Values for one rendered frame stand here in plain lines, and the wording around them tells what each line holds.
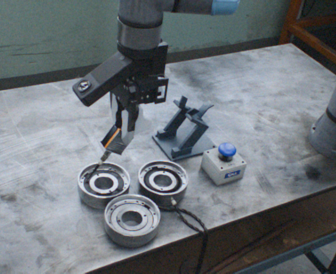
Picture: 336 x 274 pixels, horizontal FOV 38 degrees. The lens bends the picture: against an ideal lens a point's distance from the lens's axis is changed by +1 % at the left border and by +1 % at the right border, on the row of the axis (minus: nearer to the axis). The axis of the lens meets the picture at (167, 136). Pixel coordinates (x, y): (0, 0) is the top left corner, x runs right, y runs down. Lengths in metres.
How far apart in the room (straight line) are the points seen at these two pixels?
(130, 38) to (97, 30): 1.89
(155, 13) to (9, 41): 1.83
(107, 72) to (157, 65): 0.09
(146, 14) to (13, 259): 0.48
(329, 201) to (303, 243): 0.19
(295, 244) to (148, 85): 0.68
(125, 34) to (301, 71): 0.88
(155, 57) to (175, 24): 2.05
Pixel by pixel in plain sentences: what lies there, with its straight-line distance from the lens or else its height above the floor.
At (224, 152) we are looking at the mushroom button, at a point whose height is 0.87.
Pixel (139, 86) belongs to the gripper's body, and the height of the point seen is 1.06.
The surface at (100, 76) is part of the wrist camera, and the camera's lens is 0.84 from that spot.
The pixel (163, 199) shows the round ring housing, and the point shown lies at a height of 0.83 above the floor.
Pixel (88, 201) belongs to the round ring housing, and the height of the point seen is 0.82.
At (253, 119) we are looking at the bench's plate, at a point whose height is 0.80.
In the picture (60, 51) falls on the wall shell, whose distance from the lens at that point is 2.68.
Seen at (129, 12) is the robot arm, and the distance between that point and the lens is 0.80.
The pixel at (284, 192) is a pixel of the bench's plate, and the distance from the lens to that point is 1.11.
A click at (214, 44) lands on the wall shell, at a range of 3.15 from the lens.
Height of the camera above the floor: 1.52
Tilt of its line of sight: 38 degrees down
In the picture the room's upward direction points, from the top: 9 degrees clockwise
